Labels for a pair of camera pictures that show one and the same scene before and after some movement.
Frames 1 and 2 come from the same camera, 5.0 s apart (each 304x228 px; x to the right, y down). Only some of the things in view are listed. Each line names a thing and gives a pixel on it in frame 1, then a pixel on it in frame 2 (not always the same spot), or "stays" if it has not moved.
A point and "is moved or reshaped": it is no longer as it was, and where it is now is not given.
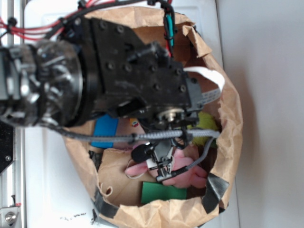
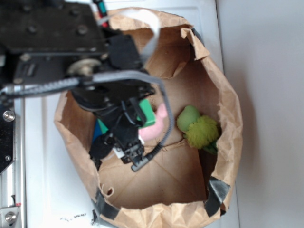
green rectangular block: [155, 190] is moved or reshaped
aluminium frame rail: [13, 213] stays
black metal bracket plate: [7, 155] stays
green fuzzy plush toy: [206, 122] stays
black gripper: [157, 152] to [124, 121]
